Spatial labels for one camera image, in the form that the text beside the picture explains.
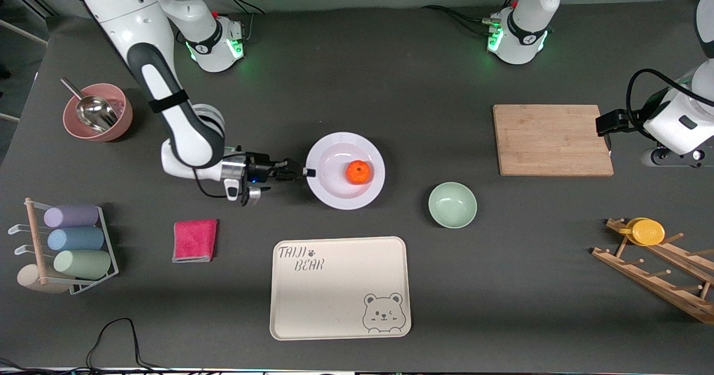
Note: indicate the green cup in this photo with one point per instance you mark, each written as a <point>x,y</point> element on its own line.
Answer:
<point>82,264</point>

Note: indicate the pink folded cloth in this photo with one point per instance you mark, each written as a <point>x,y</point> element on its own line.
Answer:
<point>194,241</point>

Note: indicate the orange fruit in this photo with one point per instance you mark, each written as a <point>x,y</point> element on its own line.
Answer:
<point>358,172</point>

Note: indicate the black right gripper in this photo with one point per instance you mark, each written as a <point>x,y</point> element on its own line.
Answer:
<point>259,172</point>

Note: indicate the white round plate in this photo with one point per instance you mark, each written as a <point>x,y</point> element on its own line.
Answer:
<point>334,191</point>

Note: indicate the cream tray with bear print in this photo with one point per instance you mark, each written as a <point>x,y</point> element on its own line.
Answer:
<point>334,302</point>

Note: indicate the wooden peg dish rack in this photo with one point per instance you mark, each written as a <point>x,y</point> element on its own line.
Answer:
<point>658,285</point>

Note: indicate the beige cup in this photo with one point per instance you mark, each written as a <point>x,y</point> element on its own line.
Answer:
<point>28,279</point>

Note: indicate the metal scoop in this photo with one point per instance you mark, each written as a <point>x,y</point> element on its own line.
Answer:
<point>95,113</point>

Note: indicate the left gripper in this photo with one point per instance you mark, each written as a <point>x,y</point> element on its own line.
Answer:
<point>612,122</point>

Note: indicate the light green bowl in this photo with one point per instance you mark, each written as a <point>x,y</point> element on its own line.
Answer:
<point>452,205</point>

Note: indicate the wooden cutting board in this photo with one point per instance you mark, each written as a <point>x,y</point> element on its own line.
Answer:
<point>549,140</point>

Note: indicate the pink bowl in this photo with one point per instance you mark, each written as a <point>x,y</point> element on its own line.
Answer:
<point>122,124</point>

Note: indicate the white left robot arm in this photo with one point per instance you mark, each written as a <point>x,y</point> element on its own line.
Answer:
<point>524,29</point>

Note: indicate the blue cup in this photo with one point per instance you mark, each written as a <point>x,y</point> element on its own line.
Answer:
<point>76,239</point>

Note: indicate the wooden rack rod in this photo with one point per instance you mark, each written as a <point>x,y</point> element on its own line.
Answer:
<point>36,235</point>

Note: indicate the yellow cup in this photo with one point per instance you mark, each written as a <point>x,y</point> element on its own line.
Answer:
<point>647,232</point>

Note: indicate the purple cup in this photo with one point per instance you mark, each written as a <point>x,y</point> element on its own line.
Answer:
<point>71,216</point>

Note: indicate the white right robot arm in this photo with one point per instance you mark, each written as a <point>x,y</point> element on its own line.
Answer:
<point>139,34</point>

